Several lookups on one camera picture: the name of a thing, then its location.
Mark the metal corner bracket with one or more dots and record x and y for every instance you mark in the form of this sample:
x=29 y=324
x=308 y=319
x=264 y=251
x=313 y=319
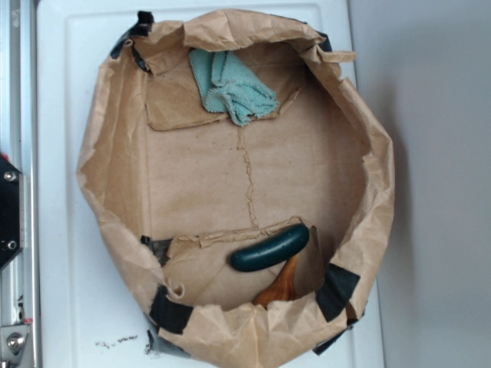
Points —
x=16 y=346

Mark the light blue cloth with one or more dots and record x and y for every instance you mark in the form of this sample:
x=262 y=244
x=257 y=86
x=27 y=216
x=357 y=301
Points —
x=227 y=85

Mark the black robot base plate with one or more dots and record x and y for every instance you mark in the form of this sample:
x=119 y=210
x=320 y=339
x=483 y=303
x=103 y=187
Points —
x=10 y=212

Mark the brown paper bag bin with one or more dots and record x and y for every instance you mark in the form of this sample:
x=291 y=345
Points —
x=149 y=133

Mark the dark green cucumber toy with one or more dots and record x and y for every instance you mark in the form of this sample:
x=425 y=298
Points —
x=271 y=251

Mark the aluminium frame rail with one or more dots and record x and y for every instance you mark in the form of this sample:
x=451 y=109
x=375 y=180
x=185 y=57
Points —
x=20 y=301

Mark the wooden spoon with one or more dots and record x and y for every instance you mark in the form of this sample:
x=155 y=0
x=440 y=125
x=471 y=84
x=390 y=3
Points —
x=283 y=288

